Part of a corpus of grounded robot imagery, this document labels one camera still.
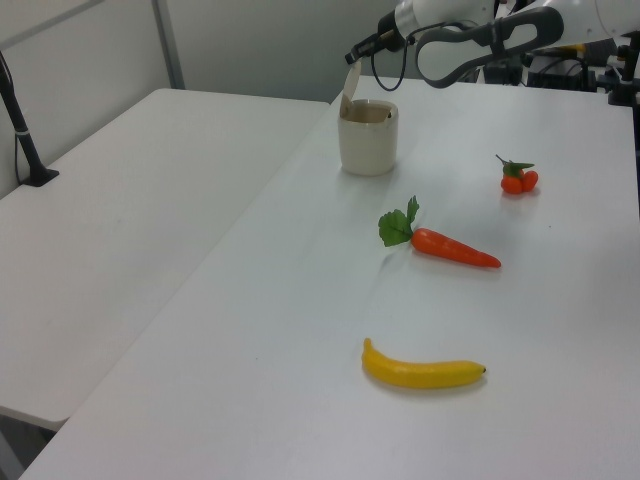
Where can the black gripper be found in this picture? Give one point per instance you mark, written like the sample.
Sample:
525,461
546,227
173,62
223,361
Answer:
387,32

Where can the wooden spoon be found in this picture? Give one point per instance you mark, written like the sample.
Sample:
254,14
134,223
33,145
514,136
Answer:
350,90

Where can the beige round garbage bin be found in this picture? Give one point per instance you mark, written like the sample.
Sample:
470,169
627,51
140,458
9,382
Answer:
367,150

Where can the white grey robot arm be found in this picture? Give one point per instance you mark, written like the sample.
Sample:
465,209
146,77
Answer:
500,30

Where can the dark background equipment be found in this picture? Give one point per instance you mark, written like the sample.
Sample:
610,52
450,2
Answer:
550,75

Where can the orange tangerine cluster with leaves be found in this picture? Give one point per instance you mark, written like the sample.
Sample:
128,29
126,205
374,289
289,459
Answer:
512,185

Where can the orange toy carrot green leaves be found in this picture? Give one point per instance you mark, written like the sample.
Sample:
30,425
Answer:
450,247

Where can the yellow toy banana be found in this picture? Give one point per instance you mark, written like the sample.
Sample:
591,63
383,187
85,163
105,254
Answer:
415,375

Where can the black camera stand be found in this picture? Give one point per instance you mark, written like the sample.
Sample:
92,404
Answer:
625,92

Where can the black camera pole with base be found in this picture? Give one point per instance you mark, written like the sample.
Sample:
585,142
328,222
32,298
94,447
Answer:
30,150

